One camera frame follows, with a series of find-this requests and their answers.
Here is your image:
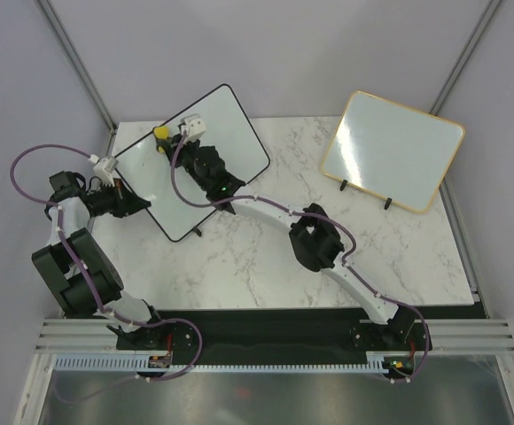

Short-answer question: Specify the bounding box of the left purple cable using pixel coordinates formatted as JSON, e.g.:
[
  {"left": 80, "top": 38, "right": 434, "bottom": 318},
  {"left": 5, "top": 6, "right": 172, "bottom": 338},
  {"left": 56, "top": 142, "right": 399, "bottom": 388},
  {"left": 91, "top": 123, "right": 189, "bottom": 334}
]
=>
[{"left": 11, "top": 143, "right": 203, "bottom": 405}]

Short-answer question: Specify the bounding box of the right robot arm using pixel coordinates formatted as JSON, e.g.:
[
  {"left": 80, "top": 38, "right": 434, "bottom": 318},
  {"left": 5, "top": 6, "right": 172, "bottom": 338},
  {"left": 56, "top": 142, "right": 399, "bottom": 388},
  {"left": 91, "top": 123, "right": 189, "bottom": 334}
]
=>
[{"left": 160, "top": 135, "right": 417, "bottom": 349}]

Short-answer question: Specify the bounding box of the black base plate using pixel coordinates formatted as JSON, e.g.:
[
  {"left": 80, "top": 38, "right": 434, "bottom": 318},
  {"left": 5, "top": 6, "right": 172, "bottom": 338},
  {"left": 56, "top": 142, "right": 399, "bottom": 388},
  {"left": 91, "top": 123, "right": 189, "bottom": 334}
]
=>
[{"left": 64, "top": 305, "right": 435, "bottom": 377}]

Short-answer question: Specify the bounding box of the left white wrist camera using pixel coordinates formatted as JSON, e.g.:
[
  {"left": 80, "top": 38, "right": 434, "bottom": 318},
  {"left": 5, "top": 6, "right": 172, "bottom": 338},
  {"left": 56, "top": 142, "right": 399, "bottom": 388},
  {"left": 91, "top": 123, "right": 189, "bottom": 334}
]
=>
[{"left": 88, "top": 154, "right": 118, "bottom": 186}]

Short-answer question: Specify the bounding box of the white slotted cable duct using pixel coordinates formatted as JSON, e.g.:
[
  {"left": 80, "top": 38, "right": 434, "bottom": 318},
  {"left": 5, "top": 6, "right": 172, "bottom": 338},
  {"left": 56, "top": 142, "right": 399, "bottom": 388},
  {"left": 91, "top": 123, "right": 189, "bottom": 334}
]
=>
[{"left": 53, "top": 353, "right": 388, "bottom": 374}]

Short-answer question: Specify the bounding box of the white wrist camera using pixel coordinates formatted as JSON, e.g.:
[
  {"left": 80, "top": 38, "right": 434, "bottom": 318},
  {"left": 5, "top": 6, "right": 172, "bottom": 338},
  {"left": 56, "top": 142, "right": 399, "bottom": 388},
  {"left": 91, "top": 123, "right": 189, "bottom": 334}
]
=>
[
  {"left": 178, "top": 114, "right": 206, "bottom": 143},
  {"left": 88, "top": 154, "right": 118, "bottom": 186}
]

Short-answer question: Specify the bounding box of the yellow black eraser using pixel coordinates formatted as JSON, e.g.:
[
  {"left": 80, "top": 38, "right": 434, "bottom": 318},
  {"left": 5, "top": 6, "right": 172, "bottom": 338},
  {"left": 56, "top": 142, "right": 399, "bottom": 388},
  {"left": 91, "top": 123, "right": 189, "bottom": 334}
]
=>
[{"left": 152, "top": 126, "right": 169, "bottom": 154}]

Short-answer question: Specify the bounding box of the black-framed whiteboard with writing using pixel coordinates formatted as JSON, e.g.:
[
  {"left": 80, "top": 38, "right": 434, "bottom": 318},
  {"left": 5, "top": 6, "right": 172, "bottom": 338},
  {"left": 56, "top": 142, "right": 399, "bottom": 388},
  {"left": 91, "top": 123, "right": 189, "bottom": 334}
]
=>
[{"left": 112, "top": 84, "right": 270, "bottom": 242}]

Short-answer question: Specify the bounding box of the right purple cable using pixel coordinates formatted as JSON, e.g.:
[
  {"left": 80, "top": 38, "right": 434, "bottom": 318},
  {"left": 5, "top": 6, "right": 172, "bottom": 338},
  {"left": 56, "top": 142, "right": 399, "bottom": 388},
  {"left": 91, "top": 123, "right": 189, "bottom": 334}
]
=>
[{"left": 169, "top": 132, "right": 432, "bottom": 385}]

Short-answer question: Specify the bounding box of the orange-framed whiteboard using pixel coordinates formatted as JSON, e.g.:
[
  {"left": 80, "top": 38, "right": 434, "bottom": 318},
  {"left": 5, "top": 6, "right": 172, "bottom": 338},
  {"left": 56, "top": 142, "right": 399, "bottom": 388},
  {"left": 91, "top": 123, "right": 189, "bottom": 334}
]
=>
[{"left": 320, "top": 91, "right": 465, "bottom": 213}]

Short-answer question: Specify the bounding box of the purple cable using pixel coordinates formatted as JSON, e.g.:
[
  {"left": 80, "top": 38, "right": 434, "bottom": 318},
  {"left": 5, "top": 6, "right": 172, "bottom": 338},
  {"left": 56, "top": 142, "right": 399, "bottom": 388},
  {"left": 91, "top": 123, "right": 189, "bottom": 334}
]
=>
[
  {"left": 11, "top": 143, "right": 203, "bottom": 405},
  {"left": 169, "top": 132, "right": 432, "bottom": 385}
]

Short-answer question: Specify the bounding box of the aluminium frame rail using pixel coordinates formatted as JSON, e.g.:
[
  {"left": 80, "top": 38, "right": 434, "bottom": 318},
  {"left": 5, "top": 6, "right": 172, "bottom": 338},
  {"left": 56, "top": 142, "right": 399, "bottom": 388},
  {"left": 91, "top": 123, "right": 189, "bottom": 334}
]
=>
[{"left": 36, "top": 317, "right": 514, "bottom": 353}]

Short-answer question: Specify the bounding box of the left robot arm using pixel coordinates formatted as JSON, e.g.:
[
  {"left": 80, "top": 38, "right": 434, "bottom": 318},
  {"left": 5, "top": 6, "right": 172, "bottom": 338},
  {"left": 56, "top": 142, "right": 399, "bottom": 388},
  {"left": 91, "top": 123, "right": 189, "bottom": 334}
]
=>
[{"left": 31, "top": 172, "right": 167, "bottom": 349}]

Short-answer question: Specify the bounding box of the black orange-board stand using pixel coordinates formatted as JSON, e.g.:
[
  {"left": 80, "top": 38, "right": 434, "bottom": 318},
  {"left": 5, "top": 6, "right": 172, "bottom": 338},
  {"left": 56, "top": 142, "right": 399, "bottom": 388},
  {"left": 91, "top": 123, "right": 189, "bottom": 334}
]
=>
[{"left": 339, "top": 179, "right": 393, "bottom": 211}]

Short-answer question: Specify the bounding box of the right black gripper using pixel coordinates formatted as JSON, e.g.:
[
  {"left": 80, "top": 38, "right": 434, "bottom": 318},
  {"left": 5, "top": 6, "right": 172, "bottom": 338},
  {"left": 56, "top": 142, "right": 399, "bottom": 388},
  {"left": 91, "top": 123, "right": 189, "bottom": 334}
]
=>
[{"left": 162, "top": 135, "right": 210, "bottom": 193}]

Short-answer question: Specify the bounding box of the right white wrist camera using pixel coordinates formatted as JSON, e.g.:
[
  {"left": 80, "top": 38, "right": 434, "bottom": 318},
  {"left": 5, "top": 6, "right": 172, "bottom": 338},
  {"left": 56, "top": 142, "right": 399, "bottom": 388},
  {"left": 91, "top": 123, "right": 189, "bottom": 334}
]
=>
[{"left": 178, "top": 114, "right": 206, "bottom": 143}]

